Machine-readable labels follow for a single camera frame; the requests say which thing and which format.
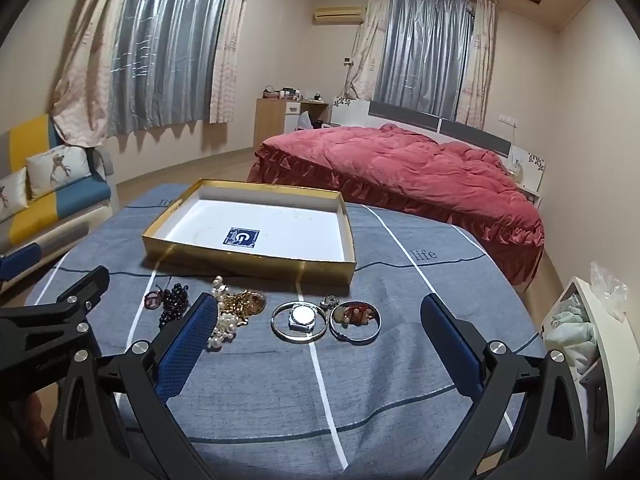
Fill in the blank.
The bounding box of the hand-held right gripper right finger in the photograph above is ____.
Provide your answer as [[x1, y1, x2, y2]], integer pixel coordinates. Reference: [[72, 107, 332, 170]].
[[420, 294, 588, 480]]

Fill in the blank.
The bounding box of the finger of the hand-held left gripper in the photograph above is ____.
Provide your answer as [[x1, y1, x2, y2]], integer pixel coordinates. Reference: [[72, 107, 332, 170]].
[[0, 266, 111, 393], [0, 242, 43, 283]]

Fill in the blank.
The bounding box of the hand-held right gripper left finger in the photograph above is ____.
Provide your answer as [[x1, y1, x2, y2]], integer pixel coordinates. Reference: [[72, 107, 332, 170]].
[[47, 291, 221, 480]]

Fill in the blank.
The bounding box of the white pearl necklace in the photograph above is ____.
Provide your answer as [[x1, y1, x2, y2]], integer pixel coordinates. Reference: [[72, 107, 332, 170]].
[[206, 276, 251, 353]]

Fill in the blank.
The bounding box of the shallow gold cardboard box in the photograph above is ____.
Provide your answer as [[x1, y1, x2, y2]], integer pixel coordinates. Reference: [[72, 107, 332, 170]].
[[142, 178, 357, 288]]

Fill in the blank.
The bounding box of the blue yellow grey sofa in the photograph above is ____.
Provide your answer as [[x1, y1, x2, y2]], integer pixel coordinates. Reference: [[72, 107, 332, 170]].
[[0, 112, 119, 261]]

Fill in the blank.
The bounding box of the white deer print pillow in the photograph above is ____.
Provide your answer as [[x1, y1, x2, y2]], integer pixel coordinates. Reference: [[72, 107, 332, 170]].
[[0, 167, 32, 224], [25, 144, 94, 201]]

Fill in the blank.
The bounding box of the striped grey-blue tablecloth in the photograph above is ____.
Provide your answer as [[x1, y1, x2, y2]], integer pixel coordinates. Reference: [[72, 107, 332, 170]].
[[25, 182, 548, 480]]

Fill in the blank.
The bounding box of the silver bangle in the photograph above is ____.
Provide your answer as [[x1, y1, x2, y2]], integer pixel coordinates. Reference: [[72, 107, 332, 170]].
[[271, 300, 329, 344], [329, 301, 383, 345]]

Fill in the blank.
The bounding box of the pale green cloth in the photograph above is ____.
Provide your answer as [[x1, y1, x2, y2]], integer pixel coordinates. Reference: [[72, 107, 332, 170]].
[[544, 304, 599, 376]]

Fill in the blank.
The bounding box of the silver wrist watch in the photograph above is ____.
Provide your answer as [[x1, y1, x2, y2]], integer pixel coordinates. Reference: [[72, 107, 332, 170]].
[[288, 305, 317, 332]]

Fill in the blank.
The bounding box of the white bin with clothes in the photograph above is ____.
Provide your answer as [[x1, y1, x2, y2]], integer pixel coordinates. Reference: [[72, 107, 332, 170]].
[[541, 275, 640, 472]]

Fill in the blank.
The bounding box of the clear plastic bag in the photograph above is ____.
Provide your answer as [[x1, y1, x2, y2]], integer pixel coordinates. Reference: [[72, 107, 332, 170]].
[[589, 260, 629, 324]]

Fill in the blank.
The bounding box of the bed with red quilt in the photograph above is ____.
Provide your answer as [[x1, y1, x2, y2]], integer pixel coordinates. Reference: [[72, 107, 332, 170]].
[[247, 122, 546, 286]]

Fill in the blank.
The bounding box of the pale floral curtain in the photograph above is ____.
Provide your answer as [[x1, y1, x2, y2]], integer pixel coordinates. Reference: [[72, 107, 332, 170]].
[[456, 0, 499, 132], [345, 0, 394, 104], [52, 0, 132, 149], [209, 0, 259, 125]]

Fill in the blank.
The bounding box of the white flower print nightstand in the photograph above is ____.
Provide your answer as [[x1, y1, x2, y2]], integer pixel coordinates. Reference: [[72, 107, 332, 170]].
[[505, 145, 547, 207], [331, 97, 371, 129]]

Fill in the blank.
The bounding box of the white and grey headboard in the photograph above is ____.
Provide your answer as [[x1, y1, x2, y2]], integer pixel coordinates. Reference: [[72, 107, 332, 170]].
[[367, 100, 513, 158]]

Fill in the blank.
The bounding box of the wooden desk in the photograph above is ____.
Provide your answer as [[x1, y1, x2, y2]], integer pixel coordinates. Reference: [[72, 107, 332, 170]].
[[255, 97, 330, 152]]

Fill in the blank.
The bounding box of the grey-blue shiny curtain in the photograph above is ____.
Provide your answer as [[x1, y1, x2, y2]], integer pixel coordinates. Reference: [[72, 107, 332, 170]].
[[106, 0, 236, 137], [372, 0, 476, 119]]

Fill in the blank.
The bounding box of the dark bead bracelet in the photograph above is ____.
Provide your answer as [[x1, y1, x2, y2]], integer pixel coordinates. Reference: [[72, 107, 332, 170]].
[[159, 282, 191, 330]]

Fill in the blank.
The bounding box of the gold chain necklace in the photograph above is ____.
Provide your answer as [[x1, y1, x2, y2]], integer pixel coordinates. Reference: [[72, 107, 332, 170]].
[[218, 290, 267, 318]]

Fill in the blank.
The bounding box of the red agate bead bracelet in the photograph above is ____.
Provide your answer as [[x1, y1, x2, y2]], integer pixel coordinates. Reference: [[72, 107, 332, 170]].
[[334, 302, 376, 328]]

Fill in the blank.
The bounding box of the wall air conditioner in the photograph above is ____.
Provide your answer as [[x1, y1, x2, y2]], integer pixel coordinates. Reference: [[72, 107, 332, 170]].
[[313, 6, 365, 25]]

